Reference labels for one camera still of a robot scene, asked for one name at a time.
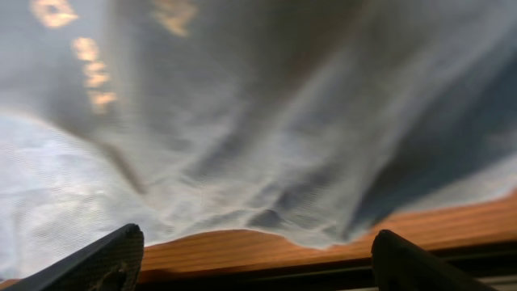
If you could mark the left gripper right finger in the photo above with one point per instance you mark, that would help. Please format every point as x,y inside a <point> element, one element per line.
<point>399,265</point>

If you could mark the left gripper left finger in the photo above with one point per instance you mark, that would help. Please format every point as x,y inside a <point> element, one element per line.
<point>112,263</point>

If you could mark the light blue t-shirt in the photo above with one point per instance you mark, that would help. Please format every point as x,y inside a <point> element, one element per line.
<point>313,120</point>

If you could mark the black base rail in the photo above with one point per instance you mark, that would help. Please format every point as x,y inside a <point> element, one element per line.
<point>481,261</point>

